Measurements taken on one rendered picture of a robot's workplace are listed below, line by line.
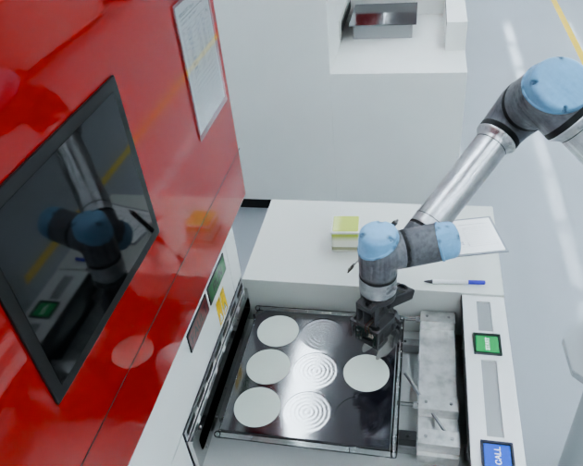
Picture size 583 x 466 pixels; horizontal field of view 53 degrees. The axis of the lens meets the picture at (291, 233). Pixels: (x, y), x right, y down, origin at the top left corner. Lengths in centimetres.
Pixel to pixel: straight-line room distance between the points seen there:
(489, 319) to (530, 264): 166
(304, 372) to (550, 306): 170
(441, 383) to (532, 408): 114
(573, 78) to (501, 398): 63
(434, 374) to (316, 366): 26
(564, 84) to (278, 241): 78
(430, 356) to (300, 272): 37
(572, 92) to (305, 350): 77
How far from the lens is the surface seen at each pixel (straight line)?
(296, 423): 126
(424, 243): 112
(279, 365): 136
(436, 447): 124
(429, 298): 144
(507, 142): 135
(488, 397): 125
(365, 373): 133
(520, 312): 279
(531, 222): 330
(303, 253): 152
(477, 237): 158
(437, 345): 142
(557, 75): 126
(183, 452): 122
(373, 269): 111
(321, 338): 140
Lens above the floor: 194
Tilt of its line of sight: 38 degrees down
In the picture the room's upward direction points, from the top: 7 degrees counter-clockwise
